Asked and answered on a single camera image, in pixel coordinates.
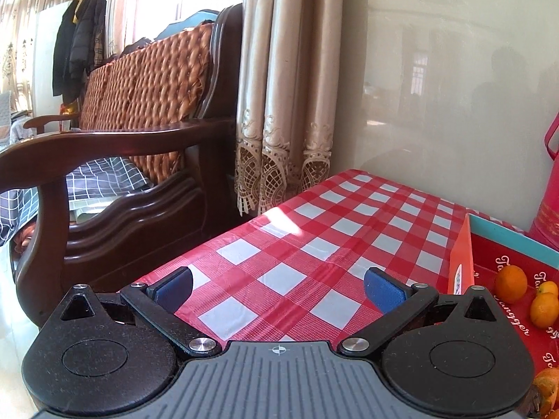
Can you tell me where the beige lace curtain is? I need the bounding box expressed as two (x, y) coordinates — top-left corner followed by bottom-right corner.
(233, 0), (347, 218)

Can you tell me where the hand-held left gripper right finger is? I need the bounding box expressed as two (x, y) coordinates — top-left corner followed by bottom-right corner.
(338, 267), (518, 356)

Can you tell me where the blue cloth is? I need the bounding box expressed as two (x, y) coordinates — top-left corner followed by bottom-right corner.
(155, 9), (220, 41)

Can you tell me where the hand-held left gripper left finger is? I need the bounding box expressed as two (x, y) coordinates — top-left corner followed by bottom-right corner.
(39, 266), (221, 356)

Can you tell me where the dark wooden sofa frame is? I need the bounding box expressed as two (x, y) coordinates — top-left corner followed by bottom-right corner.
(0, 2), (245, 329)

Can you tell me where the brown woven sofa back cushion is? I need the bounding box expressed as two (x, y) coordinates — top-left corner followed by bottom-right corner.
(80, 22), (216, 185)

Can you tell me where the navy plaid seat cushion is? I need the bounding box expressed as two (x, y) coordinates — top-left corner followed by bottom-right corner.
(0, 156), (152, 246)

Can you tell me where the white board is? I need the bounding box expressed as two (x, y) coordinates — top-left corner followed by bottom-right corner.
(30, 2), (80, 119)

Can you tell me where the red white checkered tablecloth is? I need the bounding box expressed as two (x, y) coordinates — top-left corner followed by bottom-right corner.
(116, 168), (531, 344)

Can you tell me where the sheer window curtain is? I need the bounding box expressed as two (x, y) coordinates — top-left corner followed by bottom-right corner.
(0, 0), (145, 97)

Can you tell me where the black hanging coat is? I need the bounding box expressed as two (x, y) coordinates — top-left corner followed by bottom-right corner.
(51, 0), (108, 102)

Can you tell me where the red orange cardboard box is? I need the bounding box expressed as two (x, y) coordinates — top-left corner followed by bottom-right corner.
(448, 214), (559, 419)

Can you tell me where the red thermos flask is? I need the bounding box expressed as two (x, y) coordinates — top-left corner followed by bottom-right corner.
(528, 111), (559, 251)

